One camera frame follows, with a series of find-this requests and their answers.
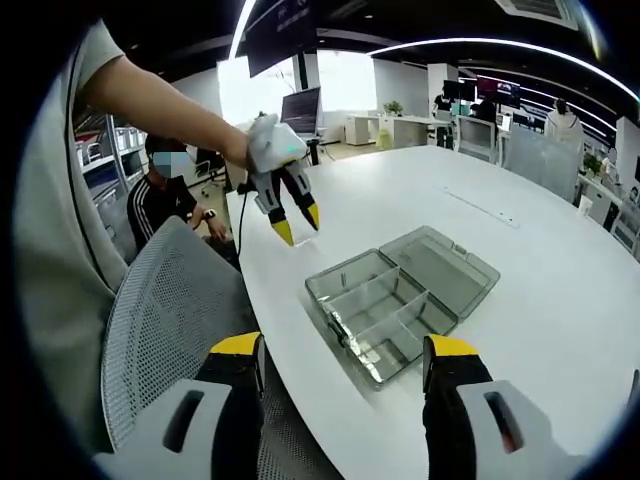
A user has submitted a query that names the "red display screen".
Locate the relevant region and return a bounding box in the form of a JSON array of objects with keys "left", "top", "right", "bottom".
[{"left": 477, "top": 77, "right": 521, "bottom": 109}]

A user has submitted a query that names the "grey mesh office chair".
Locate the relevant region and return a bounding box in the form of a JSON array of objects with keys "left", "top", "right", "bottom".
[{"left": 101, "top": 215, "right": 331, "bottom": 480}]

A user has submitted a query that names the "white counter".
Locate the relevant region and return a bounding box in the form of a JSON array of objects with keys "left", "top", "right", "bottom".
[{"left": 344, "top": 113, "right": 451, "bottom": 149}]

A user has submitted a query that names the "clear plastic divider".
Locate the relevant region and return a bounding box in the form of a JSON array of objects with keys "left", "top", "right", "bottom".
[
  {"left": 343, "top": 290, "right": 432, "bottom": 351},
  {"left": 291, "top": 228, "right": 321, "bottom": 250},
  {"left": 324, "top": 266, "right": 402, "bottom": 321}
]

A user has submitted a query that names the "grey partition screen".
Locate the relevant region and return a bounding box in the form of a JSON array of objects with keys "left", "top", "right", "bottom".
[{"left": 502, "top": 124, "right": 581, "bottom": 201}]

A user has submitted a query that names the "black desk monitor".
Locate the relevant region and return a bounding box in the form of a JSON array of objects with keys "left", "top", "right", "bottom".
[{"left": 279, "top": 85, "right": 322, "bottom": 136}]

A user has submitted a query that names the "ceiling light strip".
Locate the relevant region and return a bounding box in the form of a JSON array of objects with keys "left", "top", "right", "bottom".
[
  {"left": 229, "top": 0, "right": 257, "bottom": 61},
  {"left": 367, "top": 37, "right": 640, "bottom": 101}
]

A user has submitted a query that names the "white trolley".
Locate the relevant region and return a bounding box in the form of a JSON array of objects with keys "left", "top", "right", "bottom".
[{"left": 457, "top": 115, "right": 501, "bottom": 164}]

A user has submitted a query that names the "grey transparent guide fixture box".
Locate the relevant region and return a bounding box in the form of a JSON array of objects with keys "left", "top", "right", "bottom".
[{"left": 303, "top": 224, "right": 502, "bottom": 392}]

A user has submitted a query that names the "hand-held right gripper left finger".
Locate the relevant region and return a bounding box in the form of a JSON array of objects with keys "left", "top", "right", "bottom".
[{"left": 92, "top": 330, "right": 266, "bottom": 480}]

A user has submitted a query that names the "metal shelving rack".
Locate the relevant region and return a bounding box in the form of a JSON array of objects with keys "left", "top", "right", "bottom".
[{"left": 74, "top": 112, "right": 146, "bottom": 201}]

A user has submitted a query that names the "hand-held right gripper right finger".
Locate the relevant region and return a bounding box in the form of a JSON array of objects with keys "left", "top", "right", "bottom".
[{"left": 422, "top": 333, "right": 594, "bottom": 480}]

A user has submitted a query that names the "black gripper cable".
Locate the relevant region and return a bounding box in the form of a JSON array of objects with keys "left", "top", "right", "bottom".
[{"left": 234, "top": 183, "right": 251, "bottom": 257}]

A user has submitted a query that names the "large black screen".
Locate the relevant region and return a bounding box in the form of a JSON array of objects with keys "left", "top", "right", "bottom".
[{"left": 244, "top": 0, "right": 319, "bottom": 77}]

